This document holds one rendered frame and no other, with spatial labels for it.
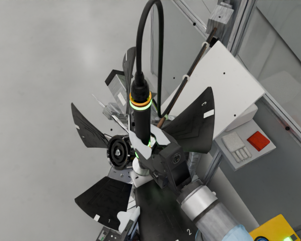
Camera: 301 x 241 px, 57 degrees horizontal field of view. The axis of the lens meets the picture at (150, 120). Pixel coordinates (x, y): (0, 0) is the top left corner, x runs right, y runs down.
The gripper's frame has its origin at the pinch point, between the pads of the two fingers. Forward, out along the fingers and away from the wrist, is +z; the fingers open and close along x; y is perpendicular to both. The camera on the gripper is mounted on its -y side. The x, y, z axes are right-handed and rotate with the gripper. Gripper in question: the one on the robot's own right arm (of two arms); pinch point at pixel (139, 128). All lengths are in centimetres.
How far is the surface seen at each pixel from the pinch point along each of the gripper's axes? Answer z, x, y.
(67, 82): 151, 21, 147
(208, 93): -0.7, 24.2, 4.8
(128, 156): 3.9, -2.0, 21.4
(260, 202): -35, 66, 118
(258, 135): -11, 62, 59
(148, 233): -17.0, -10.1, 29.4
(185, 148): -9.1, 8.4, 7.3
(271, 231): -41, 24, 39
